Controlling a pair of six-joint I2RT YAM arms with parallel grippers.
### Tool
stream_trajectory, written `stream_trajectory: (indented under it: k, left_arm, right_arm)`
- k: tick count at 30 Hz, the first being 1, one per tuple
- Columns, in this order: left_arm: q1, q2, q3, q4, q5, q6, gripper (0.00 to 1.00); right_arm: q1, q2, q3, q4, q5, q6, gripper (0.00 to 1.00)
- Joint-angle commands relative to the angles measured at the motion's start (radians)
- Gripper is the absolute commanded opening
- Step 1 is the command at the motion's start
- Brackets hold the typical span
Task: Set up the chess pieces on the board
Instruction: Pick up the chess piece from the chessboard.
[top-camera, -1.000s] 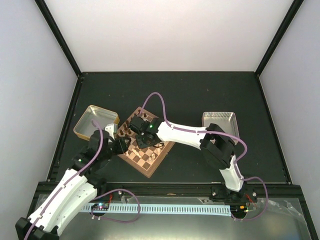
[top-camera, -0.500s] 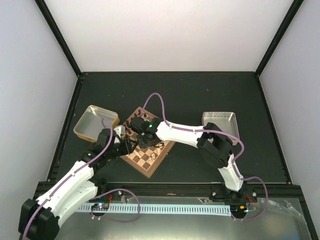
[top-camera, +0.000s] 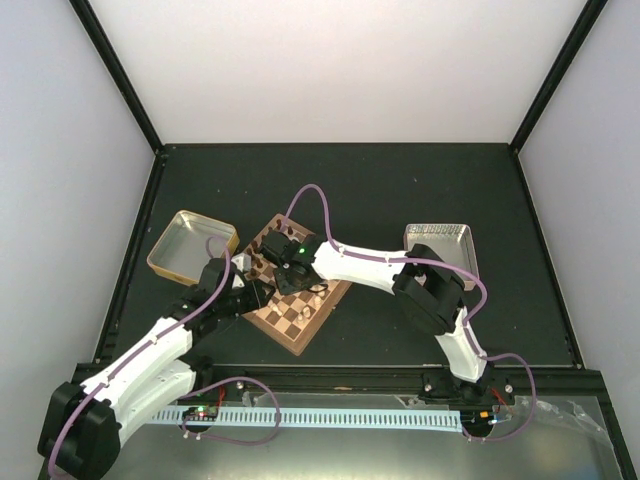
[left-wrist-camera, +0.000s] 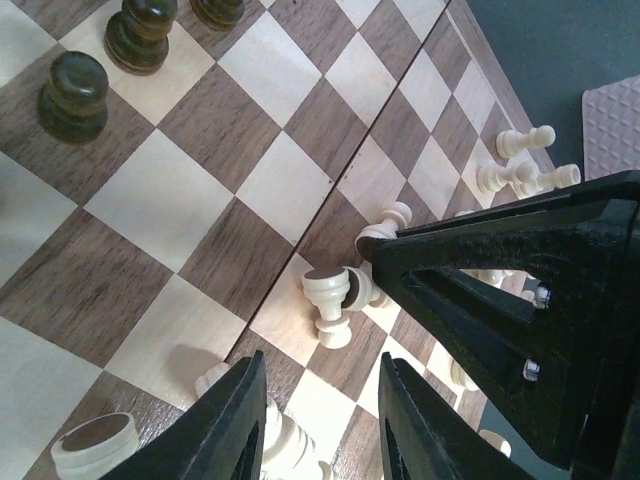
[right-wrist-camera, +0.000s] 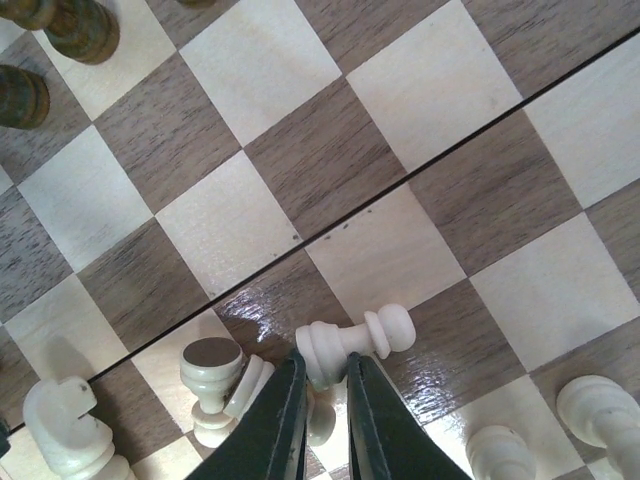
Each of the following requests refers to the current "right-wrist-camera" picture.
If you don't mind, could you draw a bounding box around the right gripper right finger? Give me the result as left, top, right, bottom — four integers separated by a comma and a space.
346, 353, 469, 480

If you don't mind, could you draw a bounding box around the white chess pieces pile lower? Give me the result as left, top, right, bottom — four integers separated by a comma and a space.
223, 350, 336, 447

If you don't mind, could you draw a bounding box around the dark chess pieces group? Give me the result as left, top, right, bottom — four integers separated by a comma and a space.
1, 1, 233, 156

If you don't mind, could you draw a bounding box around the white standing piece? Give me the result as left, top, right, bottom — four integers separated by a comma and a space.
556, 375, 639, 479
466, 426, 536, 480

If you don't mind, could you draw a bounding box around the white pawn gripped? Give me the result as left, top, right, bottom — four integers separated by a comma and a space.
295, 304, 416, 392

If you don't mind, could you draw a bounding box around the white standing knight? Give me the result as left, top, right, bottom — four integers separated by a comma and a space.
23, 376, 136, 479

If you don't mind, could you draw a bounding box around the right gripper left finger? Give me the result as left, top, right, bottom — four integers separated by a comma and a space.
184, 348, 309, 480

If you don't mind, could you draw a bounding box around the wooden chess board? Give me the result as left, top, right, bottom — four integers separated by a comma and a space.
1, 1, 639, 479

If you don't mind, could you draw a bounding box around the white lying pawn base up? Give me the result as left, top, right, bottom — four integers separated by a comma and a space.
180, 337, 244, 449

